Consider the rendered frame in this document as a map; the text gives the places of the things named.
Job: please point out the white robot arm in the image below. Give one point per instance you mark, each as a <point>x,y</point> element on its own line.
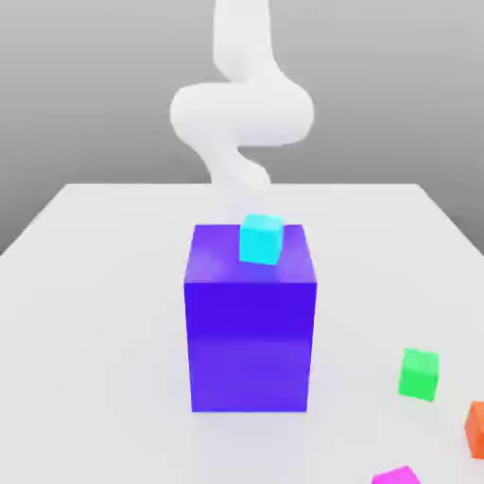
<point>242,113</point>

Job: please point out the small cyan cube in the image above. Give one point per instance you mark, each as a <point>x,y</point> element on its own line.
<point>261,242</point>

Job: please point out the small green cube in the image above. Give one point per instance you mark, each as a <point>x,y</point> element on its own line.
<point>418,376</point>

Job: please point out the small magenta cube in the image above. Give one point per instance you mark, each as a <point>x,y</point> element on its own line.
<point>397,477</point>

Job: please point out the large purple box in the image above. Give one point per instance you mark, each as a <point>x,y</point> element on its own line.
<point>249,340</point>

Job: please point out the small orange cube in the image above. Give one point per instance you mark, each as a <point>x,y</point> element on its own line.
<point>476,429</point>

